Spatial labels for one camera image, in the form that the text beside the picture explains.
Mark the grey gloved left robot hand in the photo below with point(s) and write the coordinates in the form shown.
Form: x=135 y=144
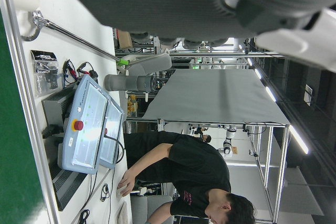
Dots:
x=170 y=3

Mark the grey computer mouse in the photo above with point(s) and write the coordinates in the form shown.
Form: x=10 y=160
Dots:
x=119 y=194

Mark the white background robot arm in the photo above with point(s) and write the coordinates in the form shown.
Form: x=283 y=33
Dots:
x=228 y=142

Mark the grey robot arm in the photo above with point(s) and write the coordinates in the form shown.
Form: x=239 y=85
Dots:
x=126 y=83

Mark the brown cardboard box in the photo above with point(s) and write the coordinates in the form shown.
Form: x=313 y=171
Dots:
x=124 y=39

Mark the grey metal control box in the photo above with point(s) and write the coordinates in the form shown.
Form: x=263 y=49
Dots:
x=56 y=106

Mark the grey office chair with armrest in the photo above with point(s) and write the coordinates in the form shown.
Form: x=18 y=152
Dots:
x=149 y=64

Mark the ceiling light strip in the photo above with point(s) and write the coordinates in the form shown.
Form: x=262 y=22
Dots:
x=257 y=73
x=298 y=139
x=270 y=93

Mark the plastic bag of black parts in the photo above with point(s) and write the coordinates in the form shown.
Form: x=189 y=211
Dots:
x=44 y=72

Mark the large grey teach pendant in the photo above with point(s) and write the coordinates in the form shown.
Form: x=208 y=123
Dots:
x=86 y=127

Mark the person in black t-shirt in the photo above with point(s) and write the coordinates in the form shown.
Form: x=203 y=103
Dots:
x=197 y=161

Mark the grey upholstered chair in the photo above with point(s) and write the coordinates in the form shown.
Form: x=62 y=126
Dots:
x=149 y=208

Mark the grey keyboard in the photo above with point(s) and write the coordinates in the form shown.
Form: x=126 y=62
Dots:
x=123 y=213

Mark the white wall sign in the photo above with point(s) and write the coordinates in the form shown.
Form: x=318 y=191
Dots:
x=309 y=93

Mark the aluminium table edge rail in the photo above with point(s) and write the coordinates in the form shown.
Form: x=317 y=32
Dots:
x=26 y=98

